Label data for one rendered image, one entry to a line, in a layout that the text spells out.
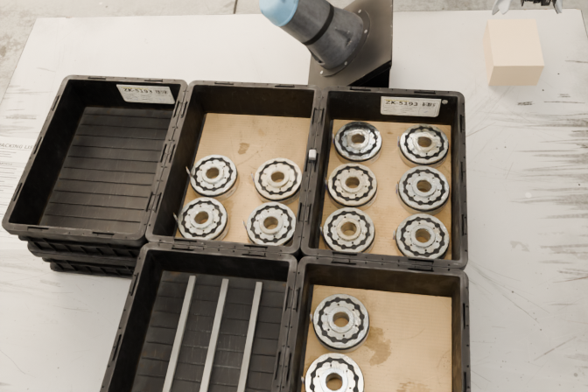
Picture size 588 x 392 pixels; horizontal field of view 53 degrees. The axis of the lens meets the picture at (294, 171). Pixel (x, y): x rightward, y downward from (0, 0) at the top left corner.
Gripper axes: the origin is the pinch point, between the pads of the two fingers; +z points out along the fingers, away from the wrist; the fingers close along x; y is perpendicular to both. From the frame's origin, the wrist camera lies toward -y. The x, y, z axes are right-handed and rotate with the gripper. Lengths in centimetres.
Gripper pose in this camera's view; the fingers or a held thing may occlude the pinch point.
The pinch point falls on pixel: (524, 12)
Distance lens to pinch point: 157.4
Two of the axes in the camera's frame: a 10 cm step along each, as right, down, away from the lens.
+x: 9.9, 0.1, -1.2
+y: -0.7, 8.5, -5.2
